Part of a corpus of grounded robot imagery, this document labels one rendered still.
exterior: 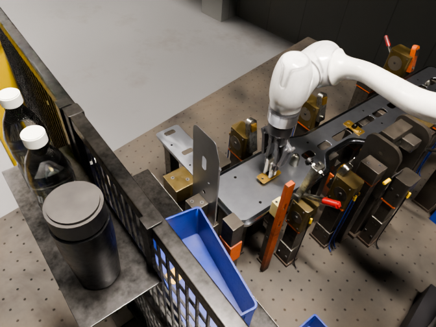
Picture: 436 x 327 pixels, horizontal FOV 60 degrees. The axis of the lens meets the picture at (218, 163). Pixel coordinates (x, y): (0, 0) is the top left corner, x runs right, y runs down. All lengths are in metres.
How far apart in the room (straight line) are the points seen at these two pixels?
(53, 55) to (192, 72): 1.31
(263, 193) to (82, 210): 0.87
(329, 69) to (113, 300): 0.80
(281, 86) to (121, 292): 0.64
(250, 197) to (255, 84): 1.10
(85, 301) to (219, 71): 3.10
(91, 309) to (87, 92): 2.88
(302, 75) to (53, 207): 0.69
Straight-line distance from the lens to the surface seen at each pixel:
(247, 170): 1.32
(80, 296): 0.62
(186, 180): 1.20
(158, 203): 1.18
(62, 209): 0.48
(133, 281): 0.61
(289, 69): 0.98
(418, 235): 1.76
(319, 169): 1.08
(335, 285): 1.50
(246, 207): 1.22
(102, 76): 3.56
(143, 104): 3.19
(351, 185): 1.28
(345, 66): 1.10
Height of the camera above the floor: 1.98
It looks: 47 degrees down
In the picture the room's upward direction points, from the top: 5 degrees clockwise
